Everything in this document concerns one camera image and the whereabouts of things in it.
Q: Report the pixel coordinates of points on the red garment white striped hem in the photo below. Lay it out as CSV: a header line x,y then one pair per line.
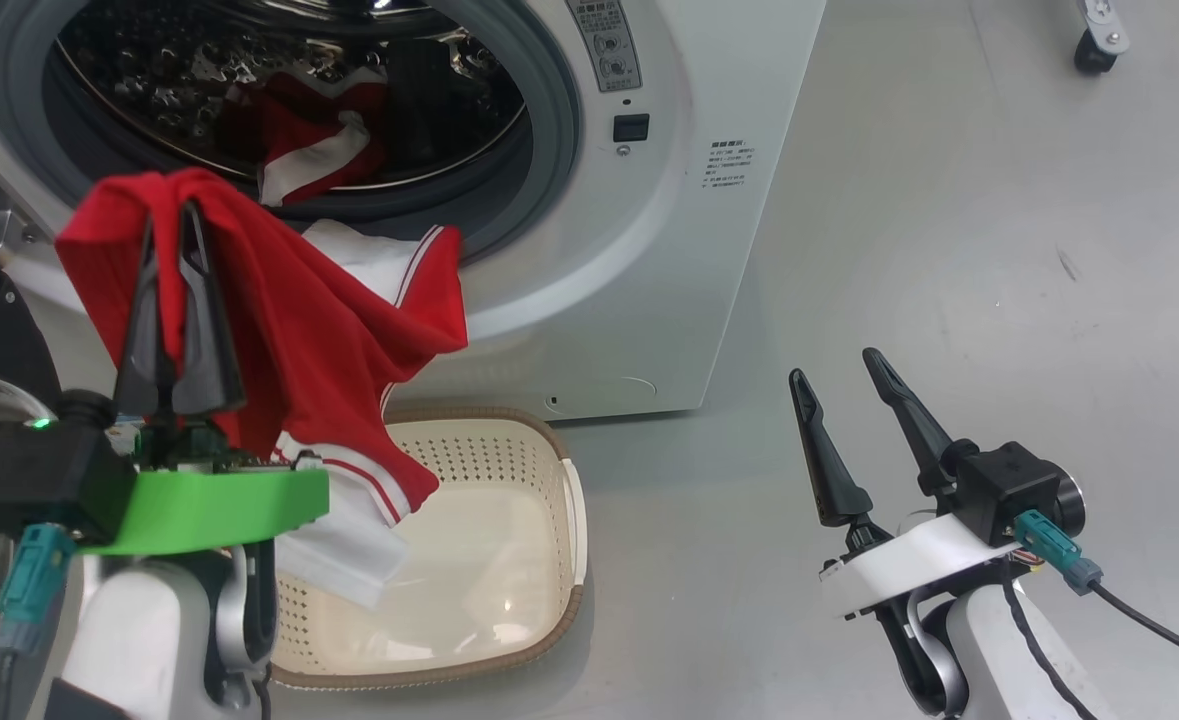
x,y
319,340

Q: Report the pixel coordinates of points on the grey metal caster leg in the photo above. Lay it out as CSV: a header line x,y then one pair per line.
x,y
1099,40

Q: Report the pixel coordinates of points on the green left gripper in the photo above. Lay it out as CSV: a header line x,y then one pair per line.
x,y
209,505

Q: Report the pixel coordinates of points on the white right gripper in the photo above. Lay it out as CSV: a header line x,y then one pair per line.
x,y
909,560

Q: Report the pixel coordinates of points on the cream perforated laundry basket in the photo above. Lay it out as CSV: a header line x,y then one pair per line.
x,y
489,560

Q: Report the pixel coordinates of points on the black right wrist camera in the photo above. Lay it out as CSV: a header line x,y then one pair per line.
x,y
1009,485

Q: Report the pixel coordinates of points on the grey warning label sticker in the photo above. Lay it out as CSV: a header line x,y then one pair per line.
x,y
604,40

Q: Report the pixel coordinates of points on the white washing machine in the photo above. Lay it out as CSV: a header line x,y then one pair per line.
x,y
649,300

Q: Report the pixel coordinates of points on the red garment white trim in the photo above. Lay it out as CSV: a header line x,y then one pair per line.
x,y
319,130

